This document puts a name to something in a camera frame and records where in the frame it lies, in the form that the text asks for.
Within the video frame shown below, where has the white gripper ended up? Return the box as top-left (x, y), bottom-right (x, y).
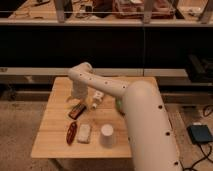
top-left (66, 81), bottom-right (92, 105)

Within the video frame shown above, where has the brown rectangular eraser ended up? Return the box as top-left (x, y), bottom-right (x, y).
top-left (68, 103), bottom-right (86, 120)

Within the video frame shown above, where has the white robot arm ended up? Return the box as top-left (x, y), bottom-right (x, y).
top-left (68, 62), bottom-right (182, 171)

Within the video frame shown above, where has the white sponge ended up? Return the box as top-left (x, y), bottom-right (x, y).
top-left (77, 124), bottom-right (92, 144)

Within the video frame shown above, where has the dark red oblong object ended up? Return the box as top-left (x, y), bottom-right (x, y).
top-left (66, 121), bottom-right (77, 145)

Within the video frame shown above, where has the wooden table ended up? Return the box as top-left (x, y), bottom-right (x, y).
top-left (30, 76), bottom-right (181, 171)

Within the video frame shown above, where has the green bowl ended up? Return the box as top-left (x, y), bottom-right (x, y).
top-left (115, 99), bottom-right (124, 114)

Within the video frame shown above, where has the white paper cup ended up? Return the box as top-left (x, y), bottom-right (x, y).
top-left (100, 124), bottom-right (114, 148)

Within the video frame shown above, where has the black foot pedal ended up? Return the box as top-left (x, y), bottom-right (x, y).
top-left (187, 125), bottom-right (213, 144)

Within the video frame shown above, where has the black pedal cable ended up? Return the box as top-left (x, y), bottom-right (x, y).
top-left (176, 143), bottom-right (213, 171)

